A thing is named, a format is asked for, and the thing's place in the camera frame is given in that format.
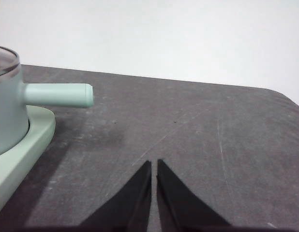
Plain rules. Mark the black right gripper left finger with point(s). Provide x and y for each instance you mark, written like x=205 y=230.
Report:
x=130 y=207

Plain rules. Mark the mint green cooker base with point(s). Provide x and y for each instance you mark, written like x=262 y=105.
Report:
x=21 y=154

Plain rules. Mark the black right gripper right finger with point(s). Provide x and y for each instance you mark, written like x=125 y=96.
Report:
x=178 y=207

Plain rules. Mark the glass lid with green knob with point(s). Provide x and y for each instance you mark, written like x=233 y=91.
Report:
x=4 y=58

